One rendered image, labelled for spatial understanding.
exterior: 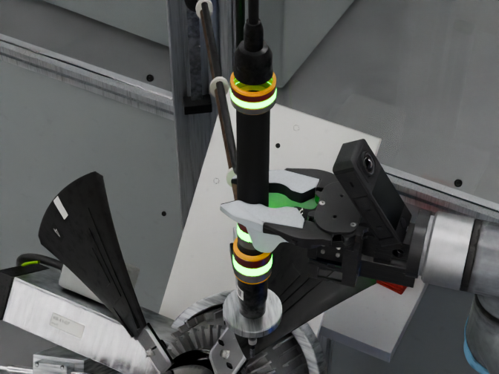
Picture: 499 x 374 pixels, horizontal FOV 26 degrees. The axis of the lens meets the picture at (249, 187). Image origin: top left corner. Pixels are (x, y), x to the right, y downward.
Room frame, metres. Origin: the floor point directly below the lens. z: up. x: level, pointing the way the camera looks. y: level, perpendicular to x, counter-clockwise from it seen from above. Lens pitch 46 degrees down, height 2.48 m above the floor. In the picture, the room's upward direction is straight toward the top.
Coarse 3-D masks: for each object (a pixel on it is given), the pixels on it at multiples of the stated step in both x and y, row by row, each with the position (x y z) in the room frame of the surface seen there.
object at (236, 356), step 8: (224, 336) 0.89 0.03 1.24; (232, 336) 0.88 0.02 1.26; (216, 344) 0.89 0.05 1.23; (224, 344) 0.87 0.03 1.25; (232, 344) 0.86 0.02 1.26; (216, 352) 0.87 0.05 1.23; (232, 352) 0.85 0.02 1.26; (240, 352) 0.84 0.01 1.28; (216, 360) 0.86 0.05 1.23; (224, 360) 0.85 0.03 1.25; (232, 360) 0.84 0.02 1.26; (240, 360) 0.83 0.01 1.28; (216, 368) 0.84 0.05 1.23; (224, 368) 0.83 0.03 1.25; (232, 368) 0.82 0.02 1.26
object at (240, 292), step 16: (256, 32) 0.76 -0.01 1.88; (240, 48) 0.77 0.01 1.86; (256, 48) 0.76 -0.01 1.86; (240, 64) 0.76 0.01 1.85; (256, 64) 0.76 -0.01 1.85; (272, 64) 0.77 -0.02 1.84; (240, 80) 0.76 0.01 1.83; (256, 80) 0.75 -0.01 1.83; (240, 288) 0.76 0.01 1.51; (256, 288) 0.75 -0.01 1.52; (240, 304) 0.76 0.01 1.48; (256, 304) 0.76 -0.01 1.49
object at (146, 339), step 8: (144, 328) 0.88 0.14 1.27; (144, 336) 0.89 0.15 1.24; (152, 336) 0.87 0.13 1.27; (144, 344) 0.90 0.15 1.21; (152, 344) 0.88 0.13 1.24; (160, 352) 0.85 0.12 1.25; (152, 360) 0.89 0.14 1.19; (160, 360) 0.86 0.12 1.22; (168, 360) 0.84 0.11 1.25; (160, 368) 0.87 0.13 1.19; (168, 368) 0.85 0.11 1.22
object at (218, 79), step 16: (208, 0) 1.24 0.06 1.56; (240, 0) 0.85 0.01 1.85; (256, 0) 0.77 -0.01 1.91; (208, 16) 1.20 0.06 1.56; (240, 16) 0.85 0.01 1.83; (256, 16) 0.77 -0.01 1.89; (208, 32) 1.17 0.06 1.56; (240, 32) 0.85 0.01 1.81; (224, 80) 1.07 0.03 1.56; (224, 96) 1.04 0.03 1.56; (224, 112) 1.01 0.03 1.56; (224, 128) 0.98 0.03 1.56
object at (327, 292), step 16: (288, 256) 0.92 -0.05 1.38; (304, 256) 0.91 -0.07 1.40; (272, 272) 0.92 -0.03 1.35; (288, 272) 0.90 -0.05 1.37; (304, 272) 0.89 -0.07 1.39; (320, 272) 0.88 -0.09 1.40; (336, 272) 0.87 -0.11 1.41; (272, 288) 0.89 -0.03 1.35; (288, 288) 0.88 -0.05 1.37; (304, 288) 0.87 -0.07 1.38; (320, 288) 0.86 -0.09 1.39; (336, 288) 0.85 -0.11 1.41; (352, 288) 0.84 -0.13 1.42; (288, 304) 0.86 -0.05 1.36; (304, 304) 0.85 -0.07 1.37; (320, 304) 0.84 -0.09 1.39; (336, 304) 0.83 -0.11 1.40; (288, 320) 0.84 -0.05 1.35; (304, 320) 0.83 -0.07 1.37; (240, 336) 0.86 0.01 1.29; (272, 336) 0.83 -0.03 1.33; (256, 352) 0.82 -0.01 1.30
